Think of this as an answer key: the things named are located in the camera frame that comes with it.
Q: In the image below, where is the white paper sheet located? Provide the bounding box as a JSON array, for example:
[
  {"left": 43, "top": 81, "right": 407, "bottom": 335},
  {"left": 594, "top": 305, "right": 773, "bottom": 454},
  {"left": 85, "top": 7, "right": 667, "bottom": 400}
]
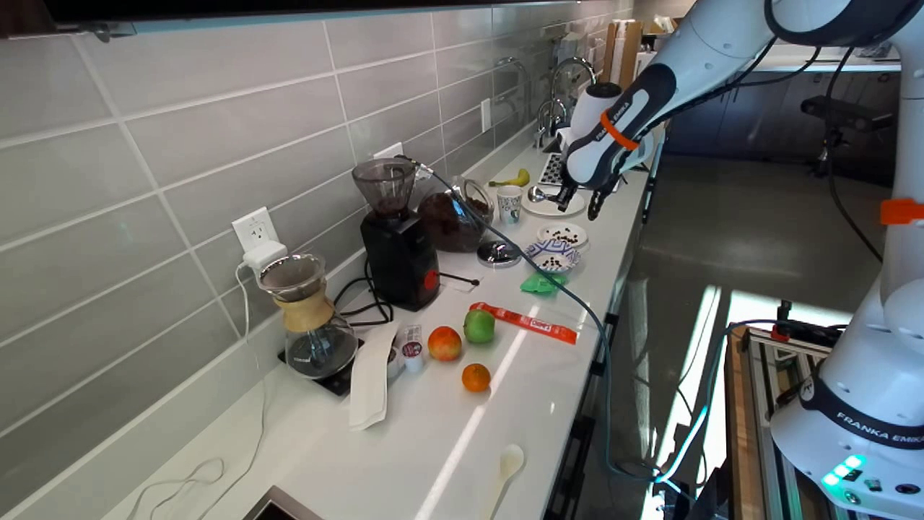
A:
[{"left": 345, "top": 321, "right": 401, "bottom": 433}]

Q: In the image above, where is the large white paper plate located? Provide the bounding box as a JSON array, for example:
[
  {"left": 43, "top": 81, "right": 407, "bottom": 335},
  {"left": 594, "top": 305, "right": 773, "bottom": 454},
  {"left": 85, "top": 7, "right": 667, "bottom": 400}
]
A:
[{"left": 518, "top": 184, "right": 590, "bottom": 221}]

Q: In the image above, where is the white single wall outlet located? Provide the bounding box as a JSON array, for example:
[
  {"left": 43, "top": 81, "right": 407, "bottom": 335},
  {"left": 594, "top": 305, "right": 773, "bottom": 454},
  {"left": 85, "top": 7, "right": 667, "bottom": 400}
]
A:
[{"left": 232, "top": 205, "right": 282, "bottom": 253}]

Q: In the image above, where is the black coffee scale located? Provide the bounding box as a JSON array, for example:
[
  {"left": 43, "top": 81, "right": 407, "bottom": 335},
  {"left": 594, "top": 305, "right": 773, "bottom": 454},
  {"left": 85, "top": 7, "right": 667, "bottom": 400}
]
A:
[{"left": 278, "top": 325, "right": 398, "bottom": 399}]

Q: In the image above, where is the dark upper cabinet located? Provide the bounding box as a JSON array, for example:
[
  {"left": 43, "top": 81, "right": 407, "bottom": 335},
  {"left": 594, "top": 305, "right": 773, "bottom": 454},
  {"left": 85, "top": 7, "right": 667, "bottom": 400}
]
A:
[{"left": 0, "top": 0, "right": 580, "bottom": 39}]

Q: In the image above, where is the green packet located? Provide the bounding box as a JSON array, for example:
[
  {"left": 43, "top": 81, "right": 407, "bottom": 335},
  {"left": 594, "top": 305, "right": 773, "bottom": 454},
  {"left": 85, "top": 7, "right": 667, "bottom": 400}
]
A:
[{"left": 519, "top": 267, "right": 570, "bottom": 301}]

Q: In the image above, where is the black coffee grinder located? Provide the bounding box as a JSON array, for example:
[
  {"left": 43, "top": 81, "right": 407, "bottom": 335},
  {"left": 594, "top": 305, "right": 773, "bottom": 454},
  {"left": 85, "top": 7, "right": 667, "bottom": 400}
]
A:
[{"left": 350, "top": 156, "right": 443, "bottom": 311}]

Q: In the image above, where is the thin white cable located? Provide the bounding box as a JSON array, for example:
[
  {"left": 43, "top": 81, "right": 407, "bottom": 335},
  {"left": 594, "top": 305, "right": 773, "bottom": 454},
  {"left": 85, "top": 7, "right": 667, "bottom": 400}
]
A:
[{"left": 124, "top": 263, "right": 275, "bottom": 520}]

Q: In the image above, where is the green apple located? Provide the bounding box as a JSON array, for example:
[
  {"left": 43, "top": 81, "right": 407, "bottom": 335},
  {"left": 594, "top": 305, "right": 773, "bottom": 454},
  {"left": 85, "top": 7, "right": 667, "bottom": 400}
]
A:
[{"left": 463, "top": 301, "right": 499, "bottom": 348}]

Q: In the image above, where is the small orange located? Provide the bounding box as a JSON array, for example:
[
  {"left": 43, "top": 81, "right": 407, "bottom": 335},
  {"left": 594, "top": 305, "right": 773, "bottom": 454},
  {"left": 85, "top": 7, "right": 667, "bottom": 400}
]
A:
[{"left": 460, "top": 361, "right": 495, "bottom": 396}]

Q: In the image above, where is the black tripod stand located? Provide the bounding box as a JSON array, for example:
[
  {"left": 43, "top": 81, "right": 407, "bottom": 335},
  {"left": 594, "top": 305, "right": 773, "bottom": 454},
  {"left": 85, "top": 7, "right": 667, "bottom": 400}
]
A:
[{"left": 798, "top": 90, "right": 896, "bottom": 184}]

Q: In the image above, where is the blue patterned bowl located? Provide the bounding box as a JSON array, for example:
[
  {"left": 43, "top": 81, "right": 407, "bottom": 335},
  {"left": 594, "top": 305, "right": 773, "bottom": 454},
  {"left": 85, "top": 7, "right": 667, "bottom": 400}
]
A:
[{"left": 525, "top": 238, "right": 580, "bottom": 277}]

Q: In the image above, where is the yellow banana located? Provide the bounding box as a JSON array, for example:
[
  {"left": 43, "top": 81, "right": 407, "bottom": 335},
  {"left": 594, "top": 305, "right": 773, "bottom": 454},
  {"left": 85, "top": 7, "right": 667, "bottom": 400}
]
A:
[{"left": 485, "top": 168, "right": 534, "bottom": 189}]

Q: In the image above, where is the white power adapter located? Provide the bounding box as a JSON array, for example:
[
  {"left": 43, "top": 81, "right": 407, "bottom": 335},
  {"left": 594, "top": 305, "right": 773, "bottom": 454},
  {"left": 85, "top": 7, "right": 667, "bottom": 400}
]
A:
[{"left": 241, "top": 238, "right": 288, "bottom": 279}]

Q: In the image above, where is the glass coffee bean jar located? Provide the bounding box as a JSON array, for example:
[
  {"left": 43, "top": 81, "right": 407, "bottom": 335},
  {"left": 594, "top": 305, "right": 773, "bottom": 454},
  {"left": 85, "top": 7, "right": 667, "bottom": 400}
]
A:
[{"left": 415, "top": 176, "right": 499, "bottom": 253}]

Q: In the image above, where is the long black power cable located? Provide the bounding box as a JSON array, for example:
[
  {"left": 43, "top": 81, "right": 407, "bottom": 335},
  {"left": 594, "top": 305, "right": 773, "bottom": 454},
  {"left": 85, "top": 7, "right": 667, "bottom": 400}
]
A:
[{"left": 412, "top": 158, "right": 609, "bottom": 379}]

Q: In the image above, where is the small white paper plate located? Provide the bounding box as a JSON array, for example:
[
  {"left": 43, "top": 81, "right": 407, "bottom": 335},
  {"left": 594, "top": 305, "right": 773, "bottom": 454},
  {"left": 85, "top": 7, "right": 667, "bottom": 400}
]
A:
[{"left": 534, "top": 218, "right": 591, "bottom": 250}]

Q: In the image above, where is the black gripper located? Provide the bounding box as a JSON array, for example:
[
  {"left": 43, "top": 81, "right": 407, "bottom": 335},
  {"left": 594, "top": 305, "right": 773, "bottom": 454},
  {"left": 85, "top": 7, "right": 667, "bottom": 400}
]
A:
[{"left": 586, "top": 181, "right": 613, "bottom": 221}]

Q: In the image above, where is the patterned paper cup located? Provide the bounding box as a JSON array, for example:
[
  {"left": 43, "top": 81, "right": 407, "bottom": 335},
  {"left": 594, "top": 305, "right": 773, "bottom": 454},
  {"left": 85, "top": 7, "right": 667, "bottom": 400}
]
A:
[{"left": 495, "top": 184, "right": 525, "bottom": 228}]

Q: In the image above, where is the wooden framed robot table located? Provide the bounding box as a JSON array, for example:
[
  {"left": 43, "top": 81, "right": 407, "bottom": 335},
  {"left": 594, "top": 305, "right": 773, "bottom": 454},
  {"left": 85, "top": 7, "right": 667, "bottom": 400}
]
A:
[{"left": 724, "top": 321, "right": 848, "bottom": 520}]

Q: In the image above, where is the orange red flat strip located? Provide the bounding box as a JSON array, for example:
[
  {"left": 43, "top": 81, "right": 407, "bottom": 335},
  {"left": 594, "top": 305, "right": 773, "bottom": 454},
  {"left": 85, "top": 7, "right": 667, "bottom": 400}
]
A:
[{"left": 476, "top": 301, "right": 580, "bottom": 347}]

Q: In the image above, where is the white plastic spoon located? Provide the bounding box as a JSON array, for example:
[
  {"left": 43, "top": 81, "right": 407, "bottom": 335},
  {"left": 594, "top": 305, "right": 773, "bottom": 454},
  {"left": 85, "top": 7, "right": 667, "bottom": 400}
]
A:
[{"left": 482, "top": 441, "right": 529, "bottom": 520}]

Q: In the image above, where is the red orange peach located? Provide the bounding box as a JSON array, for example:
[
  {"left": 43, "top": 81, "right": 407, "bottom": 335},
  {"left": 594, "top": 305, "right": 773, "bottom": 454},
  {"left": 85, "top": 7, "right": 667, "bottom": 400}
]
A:
[{"left": 425, "top": 322, "right": 469, "bottom": 366}]

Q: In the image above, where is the small white pod cup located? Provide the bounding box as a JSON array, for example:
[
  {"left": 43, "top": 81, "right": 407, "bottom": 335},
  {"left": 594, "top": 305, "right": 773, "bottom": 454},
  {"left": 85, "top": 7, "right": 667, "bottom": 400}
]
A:
[{"left": 398, "top": 329, "right": 427, "bottom": 374}]

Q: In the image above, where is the brown cardboard box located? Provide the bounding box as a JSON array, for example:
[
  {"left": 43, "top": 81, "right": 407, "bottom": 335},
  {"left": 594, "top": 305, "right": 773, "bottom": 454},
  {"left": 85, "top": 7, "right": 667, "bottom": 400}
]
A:
[{"left": 603, "top": 16, "right": 648, "bottom": 93}]

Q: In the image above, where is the short black grinder cord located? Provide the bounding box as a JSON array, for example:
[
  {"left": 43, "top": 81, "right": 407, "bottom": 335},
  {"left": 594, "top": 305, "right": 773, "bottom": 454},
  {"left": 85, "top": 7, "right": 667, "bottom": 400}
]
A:
[{"left": 330, "top": 272, "right": 398, "bottom": 329}]

